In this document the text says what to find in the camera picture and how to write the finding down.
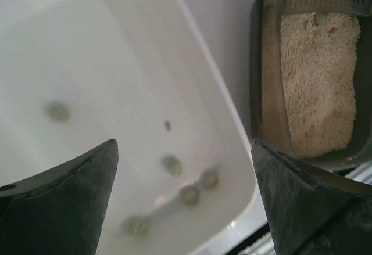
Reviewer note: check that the white plastic tub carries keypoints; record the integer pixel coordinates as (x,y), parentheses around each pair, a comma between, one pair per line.
(136,71)

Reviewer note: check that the dark grey litter box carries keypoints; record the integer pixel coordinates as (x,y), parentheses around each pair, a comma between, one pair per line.
(310,79)

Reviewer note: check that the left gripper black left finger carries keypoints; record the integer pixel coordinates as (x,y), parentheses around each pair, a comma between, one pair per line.
(60,210)

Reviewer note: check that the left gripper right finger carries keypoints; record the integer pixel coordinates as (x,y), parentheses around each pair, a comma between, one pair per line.
(311,210)

